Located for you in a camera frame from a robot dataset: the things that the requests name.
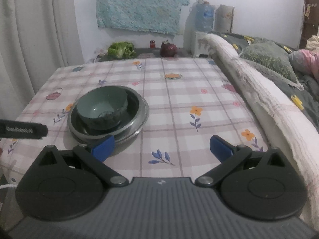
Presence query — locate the deep steel bowl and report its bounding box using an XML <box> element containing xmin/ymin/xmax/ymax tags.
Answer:
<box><xmin>67</xmin><ymin>86</ymin><xmax>141</xmax><ymax>139</ymax></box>

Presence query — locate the green ceramic bowl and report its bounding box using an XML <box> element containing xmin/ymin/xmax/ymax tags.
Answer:
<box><xmin>76</xmin><ymin>86</ymin><xmax>128</xmax><ymax>130</ymax></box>

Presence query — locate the checked floral tablecloth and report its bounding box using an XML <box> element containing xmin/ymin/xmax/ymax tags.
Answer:
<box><xmin>1</xmin><ymin>58</ymin><xmax>268</xmax><ymax>183</ymax></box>

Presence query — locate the white rolled bed edge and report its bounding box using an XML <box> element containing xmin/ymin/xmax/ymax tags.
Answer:
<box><xmin>200</xmin><ymin>34</ymin><xmax>318</xmax><ymax>229</ymax></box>

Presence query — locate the dark grey bed blanket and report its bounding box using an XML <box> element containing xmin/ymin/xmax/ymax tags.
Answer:
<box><xmin>211</xmin><ymin>31</ymin><xmax>318</xmax><ymax>128</ymax></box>

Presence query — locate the white curtain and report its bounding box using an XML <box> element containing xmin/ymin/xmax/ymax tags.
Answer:
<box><xmin>1</xmin><ymin>0</ymin><xmax>84</xmax><ymax>120</ymax></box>

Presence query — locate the green patterned pillow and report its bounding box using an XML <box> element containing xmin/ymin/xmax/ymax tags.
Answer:
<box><xmin>239</xmin><ymin>38</ymin><xmax>304</xmax><ymax>91</ymax></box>

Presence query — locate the green leafy lettuce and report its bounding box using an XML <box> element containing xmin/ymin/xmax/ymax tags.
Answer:
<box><xmin>107</xmin><ymin>42</ymin><xmax>136</xmax><ymax>59</ymax></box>

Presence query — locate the pink clothing on bed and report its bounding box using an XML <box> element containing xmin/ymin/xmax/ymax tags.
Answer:
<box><xmin>289</xmin><ymin>36</ymin><xmax>318</xmax><ymax>81</ymax></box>

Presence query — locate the dark red onion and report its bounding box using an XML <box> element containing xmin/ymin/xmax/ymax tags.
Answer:
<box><xmin>160</xmin><ymin>40</ymin><xmax>177</xmax><ymax>57</ymax></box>

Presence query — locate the white water dispenser stand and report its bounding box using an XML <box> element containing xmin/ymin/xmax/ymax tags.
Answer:
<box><xmin>183</xmin><ymin>8</ymin><xmax>209</xmax><ymax>58</ymax></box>

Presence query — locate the red bottle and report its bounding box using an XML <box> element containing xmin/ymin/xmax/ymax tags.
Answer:
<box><xmin>149</xmin><ymin>40</ymin><xmax>156</xmax><ymax>48</ymax></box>

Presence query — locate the blue water jug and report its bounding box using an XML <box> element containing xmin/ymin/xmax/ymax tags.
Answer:
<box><xmin>195</xmin><ymin>0</ymin><xmax>215</xmax><ymax>33</ymax></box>

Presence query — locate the brown wooden door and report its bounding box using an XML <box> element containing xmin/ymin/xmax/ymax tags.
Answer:
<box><xmin>299</xmin><ymin>0</ymin><xmax>319</xmax><ymax>49</ymax></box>

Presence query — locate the blue hanging wall cloth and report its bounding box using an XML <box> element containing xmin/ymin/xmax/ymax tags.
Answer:
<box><xmin>96</xmin><ymin>0</ymin><xmax>190</xmax><ymax>35</ymax></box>

